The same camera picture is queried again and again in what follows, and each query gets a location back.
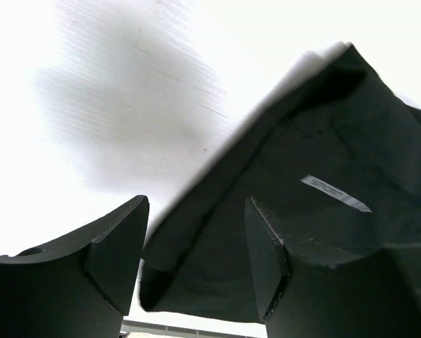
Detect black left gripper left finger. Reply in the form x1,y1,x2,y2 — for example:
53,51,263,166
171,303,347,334
0,195,149,337

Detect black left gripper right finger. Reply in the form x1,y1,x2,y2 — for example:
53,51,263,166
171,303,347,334
244,198,421,337

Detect black shorts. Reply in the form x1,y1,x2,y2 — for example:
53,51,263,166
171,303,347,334
139,46,421,323

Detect aluminium front frame rail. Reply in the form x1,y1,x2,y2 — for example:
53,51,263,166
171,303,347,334
120,320,266,337

